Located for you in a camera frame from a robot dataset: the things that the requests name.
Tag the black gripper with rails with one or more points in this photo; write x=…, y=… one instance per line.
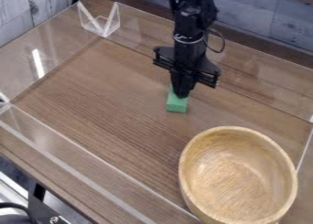
x=188, y=64

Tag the green rectangular stick block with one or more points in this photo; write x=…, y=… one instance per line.
x=176, y=104

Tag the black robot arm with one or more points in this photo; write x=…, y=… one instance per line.
x=195, y=16

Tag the light wooden bowl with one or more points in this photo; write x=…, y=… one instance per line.
x=238, y=177

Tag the clear acrylic enclosure wall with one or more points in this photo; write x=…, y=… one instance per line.
x=86, y=128

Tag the clear acrylic corner bracket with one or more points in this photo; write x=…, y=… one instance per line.
x=102, y=26

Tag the black table leg bracket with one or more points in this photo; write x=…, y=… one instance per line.
x=42, y=212

